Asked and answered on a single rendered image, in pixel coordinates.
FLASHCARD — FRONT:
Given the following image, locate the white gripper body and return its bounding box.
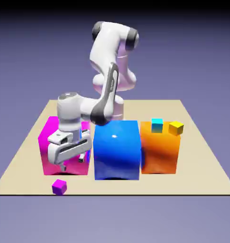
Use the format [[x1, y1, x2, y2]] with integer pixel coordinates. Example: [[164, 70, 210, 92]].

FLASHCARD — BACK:
[[47, 129, 92, 166]]

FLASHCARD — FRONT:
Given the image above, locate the small purple cube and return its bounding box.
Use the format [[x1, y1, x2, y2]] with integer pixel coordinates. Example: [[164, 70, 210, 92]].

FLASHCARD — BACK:
[[51, 178, 67, 196]]

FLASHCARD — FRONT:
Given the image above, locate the small cyan cube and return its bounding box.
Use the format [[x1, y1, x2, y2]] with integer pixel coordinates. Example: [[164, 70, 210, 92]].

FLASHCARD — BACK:
[[151, 118, 164, 134]]

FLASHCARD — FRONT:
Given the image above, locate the small yellow cube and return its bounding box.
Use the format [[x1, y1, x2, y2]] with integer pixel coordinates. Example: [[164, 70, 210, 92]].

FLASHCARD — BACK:
[[168, 121, 184, 136]]

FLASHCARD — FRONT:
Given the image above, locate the large magenta box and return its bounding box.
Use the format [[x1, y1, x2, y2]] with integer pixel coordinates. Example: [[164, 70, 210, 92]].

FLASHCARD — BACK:
[[37, 116, 91, 176]]

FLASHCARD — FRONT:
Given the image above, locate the large blue box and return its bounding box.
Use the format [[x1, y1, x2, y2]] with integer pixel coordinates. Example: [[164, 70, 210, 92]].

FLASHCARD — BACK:
[[92, 120, 142, 181]]

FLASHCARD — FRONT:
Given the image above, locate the large orange box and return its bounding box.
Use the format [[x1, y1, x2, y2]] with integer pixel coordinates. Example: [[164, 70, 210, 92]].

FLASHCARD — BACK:
[[140, 121, 182, 175]]

